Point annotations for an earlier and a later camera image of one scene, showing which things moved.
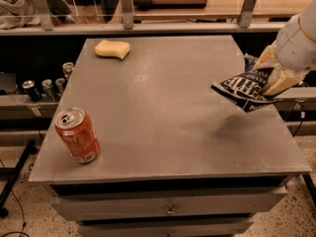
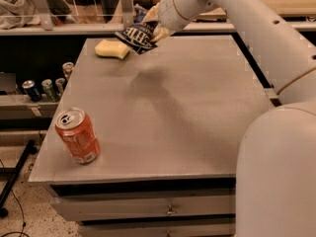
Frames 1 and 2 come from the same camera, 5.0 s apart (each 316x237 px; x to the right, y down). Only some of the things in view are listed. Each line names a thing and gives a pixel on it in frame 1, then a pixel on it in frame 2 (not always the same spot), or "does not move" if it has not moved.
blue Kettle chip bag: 244,89 -> 139,36
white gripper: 292,46 -> 170,8
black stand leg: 15,172 does not move
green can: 48,90 does not move
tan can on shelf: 68,68 does not move
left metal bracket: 41,6 does not move
